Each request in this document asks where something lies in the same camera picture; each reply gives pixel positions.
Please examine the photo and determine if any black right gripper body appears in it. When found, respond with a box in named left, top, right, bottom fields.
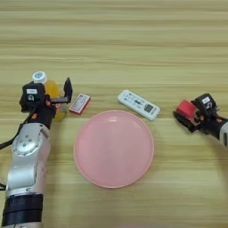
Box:
left=190, top=102, right=228, bottom=140

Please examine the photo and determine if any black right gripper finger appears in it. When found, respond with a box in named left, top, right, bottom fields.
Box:
left=172, top=110, right=200, bottom=134

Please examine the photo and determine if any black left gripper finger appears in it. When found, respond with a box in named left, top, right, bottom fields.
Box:
left=62, top=77, right=74, bottom=103

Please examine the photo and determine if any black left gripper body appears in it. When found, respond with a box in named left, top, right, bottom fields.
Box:
left=19, top=94, right=72, bottom=129

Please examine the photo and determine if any red cube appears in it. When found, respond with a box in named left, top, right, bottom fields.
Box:
left=175, top=99, right=198, bottom=119

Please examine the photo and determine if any orange juice bottle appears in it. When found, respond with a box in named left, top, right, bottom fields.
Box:
left=31, top=70, right=69, bottom=123

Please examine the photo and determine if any white remote control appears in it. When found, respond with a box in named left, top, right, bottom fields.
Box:
left=117, top=89, right=161, bottom=122

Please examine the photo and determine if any red and white card box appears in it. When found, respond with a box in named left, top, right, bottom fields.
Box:
left=68, top=93, right=93, bottom=116

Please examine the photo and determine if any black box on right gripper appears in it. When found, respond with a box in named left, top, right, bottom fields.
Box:
left=193, top=93, right=218, bottom=118

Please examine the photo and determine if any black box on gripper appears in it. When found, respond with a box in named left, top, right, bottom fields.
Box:
left=193, top=93, right=218, bottom=118
left=21, top=82, right=46, bottom=105

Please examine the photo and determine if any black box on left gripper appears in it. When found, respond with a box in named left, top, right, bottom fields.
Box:
left=21, top=82, right=46, bottom=105

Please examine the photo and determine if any pink round plate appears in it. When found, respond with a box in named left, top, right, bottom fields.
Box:
left=72, top=109, right=156, bottom=190

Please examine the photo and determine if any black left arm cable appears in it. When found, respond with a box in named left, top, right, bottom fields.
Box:
left=0, top=112, right=34, bottom=191

